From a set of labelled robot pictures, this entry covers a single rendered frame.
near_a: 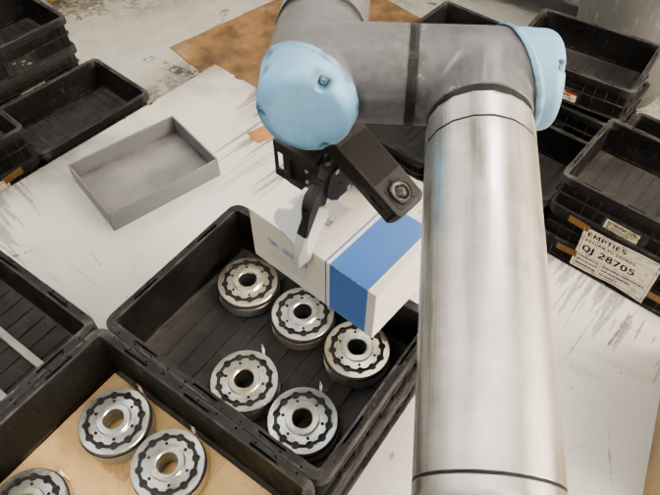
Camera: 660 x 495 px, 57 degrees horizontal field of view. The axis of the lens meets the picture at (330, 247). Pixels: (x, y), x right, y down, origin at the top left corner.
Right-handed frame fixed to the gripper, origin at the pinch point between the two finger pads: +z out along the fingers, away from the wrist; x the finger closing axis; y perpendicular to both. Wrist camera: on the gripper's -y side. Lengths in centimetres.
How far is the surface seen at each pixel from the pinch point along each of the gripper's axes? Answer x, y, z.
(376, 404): 7.6, -12.7, 18.1
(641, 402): -32, -42, 41
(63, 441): 38, 20, 28
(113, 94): -44, 140, 72
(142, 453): 31.6, 8.9, 25.2
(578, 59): -151, 22, 61
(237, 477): 25.0, -2.4, 28.1
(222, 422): 22.8, 0.8, 18.0
